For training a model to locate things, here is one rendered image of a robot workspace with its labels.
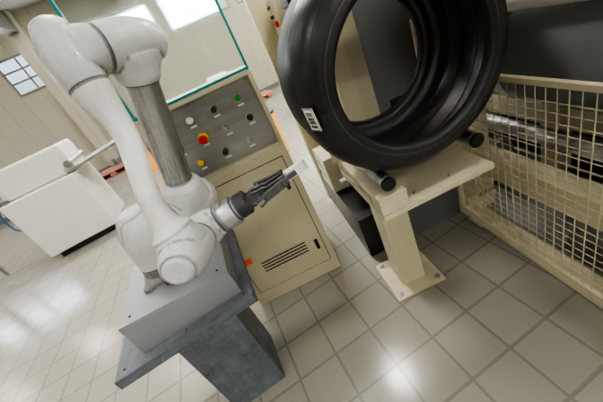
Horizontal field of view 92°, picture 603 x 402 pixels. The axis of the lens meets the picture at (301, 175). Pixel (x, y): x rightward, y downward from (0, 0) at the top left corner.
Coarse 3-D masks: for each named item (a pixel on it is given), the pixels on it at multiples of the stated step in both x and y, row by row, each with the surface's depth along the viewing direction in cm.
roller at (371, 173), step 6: (360, 168) 93; (366, 174) 89; (372, 174) 84; (378, 174) 82; (384, 174) 81; (372, 180) 86; (378, 180) 81; (384, 180) 79; (390, 180) 79; (384, 186) 80; (390, 186) 80
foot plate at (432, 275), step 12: (420, 252) 166; (384, 264) 169; (432, 264) 157; (384, 276) 162; (396, 276) 159; (432, 276) 151; (444, 276) 148; (396, 288) 153; (408, 288) 150; (420, 288) 148
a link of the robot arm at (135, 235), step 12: (120, 216) 99; (132, 216) 97; (120, 228) 97; (132, 228) 96; (144, 228) 98; (120, 240) 99; (132, 240) 97; (144, 240) 98; (132, 252) 99; (144, 252) 99; (144, 264) 101; (156, 264) 102
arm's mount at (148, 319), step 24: (216, 264) 104; (168, 288) 101; (192, 288) 97; (216, 288) 99; (240, 288) 105; (144, 312) 94; (168, 312) 95; (192, 312) 99; (144, 336) 95; (168, 336) 98
